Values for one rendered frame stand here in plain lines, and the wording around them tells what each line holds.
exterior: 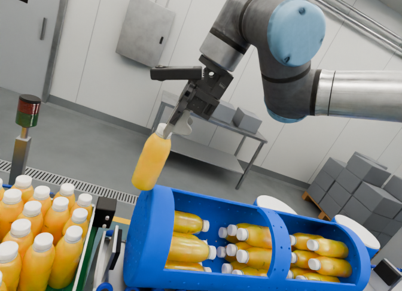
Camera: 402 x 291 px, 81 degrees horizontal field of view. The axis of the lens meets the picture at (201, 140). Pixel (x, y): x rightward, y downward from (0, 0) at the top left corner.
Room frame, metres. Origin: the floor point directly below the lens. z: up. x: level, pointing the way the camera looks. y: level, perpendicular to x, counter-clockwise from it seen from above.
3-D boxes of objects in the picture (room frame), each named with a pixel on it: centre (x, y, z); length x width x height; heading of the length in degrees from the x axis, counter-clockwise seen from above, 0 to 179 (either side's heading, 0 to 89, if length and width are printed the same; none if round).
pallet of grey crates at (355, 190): (3.72, -2.74, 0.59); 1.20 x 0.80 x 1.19; 16
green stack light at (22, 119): (0.73, 0.59, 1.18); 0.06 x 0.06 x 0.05
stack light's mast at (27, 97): (0.73, 0.59, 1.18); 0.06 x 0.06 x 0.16
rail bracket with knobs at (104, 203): (0.71, 0.22, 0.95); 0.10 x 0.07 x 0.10; 22
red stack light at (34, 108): (0.73, 0.59, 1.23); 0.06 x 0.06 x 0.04
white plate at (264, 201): (1.17, -0.56, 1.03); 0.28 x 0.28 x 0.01
